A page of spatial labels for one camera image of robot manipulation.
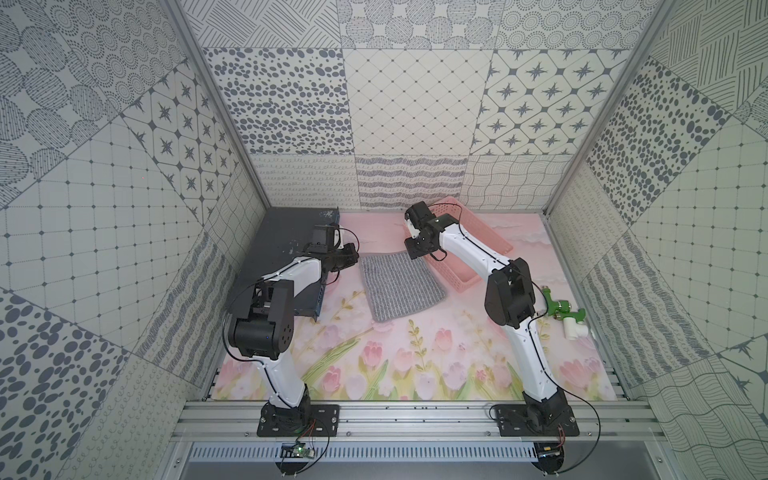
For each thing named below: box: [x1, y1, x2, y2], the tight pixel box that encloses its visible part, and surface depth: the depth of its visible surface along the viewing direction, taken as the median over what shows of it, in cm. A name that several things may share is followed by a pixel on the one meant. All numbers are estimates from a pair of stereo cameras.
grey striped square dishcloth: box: [359, 253, 447, 322], surface depth 100 cm
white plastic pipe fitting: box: [563, 317, 589, 341], surface depth 90 cm
